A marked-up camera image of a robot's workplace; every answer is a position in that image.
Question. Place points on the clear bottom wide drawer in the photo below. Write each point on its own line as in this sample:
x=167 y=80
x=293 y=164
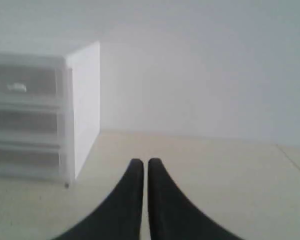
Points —
x=29 y=164

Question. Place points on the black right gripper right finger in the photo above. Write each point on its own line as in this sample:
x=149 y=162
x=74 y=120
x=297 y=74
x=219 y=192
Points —
x=172 y=216

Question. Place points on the white plastic drawer cabinet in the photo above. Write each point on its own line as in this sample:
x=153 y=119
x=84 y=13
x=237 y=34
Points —
x=79 y=82

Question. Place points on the clear middle wide drawer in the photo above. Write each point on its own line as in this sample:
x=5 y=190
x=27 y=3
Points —
x=34 y=127

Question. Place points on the clear wide drawer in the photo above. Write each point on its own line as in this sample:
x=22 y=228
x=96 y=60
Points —
x=34 y=127
x=29 y=164

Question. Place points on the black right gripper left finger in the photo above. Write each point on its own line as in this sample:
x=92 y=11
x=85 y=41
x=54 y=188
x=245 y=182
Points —
x=119 y=216

